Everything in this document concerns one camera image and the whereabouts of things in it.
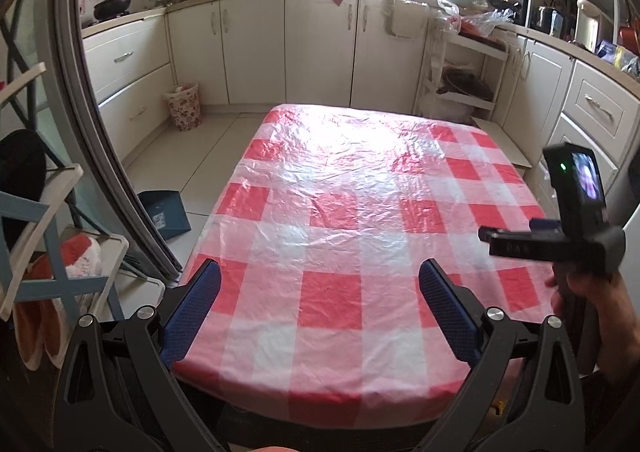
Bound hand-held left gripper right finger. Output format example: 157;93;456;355
417;258;586;452

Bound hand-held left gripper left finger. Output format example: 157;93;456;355
52;258;223;452

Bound person's right forearm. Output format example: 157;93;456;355
587;302;640;452

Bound person's right hand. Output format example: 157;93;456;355
549;268;633;328

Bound blue box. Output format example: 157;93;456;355
137;189;192;239

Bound white base cabinets with drawers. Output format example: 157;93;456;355
492;27;640;213

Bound red white cloth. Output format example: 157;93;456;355
30;234;103;283

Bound red checked plastic tablecloth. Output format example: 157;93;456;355
170;103;561;420

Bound orange hanging cloth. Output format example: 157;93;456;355
12;299;66;370

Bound black frying pan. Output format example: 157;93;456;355
436;69;496;103

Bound blue wrapped packet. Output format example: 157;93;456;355
595;39;640;73

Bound white trolley shelf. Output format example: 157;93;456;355
415;22;511;123

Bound blue white folding chair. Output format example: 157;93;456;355
0;0;166;363

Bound white electric kettle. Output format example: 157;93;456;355
572;0;603;50

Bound steel jug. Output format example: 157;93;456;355
530;6;568;35

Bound red saucepan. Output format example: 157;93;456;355
617;19;640;55

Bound floral waste basket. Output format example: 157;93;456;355
164;83;203;132

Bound clear crumpled plastic bag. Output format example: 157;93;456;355
460;7;516;38

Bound black hat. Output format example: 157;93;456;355
0;129;48;233

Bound black countertop oven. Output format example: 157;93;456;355
485;0;523;25

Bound red white plastic bag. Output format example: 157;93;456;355
437;0;463;33

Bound white hanging door bin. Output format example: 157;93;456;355
384;0;431;40

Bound white base cabinets with doors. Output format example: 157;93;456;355
80;0;441;158

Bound black cooking pot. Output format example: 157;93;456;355
93;0;133;20

